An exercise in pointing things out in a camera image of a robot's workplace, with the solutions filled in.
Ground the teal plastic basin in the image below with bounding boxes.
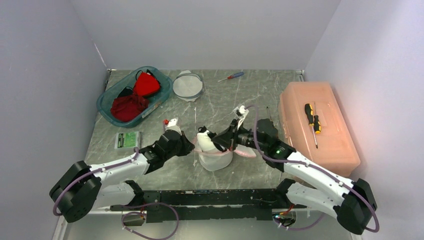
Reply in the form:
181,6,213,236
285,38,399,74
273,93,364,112
96,66,173,128

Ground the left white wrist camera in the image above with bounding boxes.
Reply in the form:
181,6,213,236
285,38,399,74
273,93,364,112
162,117,182,135

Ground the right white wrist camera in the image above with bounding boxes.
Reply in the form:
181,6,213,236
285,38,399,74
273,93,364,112
233,104,249,130

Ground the dark red bra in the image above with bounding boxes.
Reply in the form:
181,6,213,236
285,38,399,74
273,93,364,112
110,93,150,123

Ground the green labelled small box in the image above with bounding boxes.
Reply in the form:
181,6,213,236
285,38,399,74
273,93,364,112
114,131,142,151

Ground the pink-trimmed white mesh laundry bag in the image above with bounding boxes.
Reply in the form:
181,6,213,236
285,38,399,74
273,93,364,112
193,138,257,172

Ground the red-blue small screwdriver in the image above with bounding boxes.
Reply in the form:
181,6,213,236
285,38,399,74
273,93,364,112
218,71,245,82

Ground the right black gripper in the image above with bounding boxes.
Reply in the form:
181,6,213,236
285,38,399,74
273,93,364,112
211,118,268,152

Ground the aluminium rail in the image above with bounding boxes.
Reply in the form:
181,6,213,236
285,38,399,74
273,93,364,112
52,208,120,240

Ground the white bra with black straps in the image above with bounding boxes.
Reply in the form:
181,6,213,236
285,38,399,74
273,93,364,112
196,126,226,154

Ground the black base frame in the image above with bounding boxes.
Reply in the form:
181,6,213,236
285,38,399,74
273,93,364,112
110,188,291,223

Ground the blue-trimmed white mesh laundry bag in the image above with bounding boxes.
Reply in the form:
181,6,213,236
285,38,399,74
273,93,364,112
172,70,204,102

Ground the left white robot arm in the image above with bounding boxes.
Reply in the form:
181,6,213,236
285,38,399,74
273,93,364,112
49,130,195,223

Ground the orange translucent plastic box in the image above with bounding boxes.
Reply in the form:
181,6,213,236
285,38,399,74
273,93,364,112
278,82,361,177

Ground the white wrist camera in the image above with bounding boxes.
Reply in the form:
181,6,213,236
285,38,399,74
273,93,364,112
233,104,249,130
162,117,182,135

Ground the large yellow-black screwdriver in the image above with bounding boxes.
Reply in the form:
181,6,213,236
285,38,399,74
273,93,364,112
304,103,315,127

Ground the medium yellow-black screwdriver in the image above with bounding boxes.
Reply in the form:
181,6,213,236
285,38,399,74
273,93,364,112
313,114,322,149

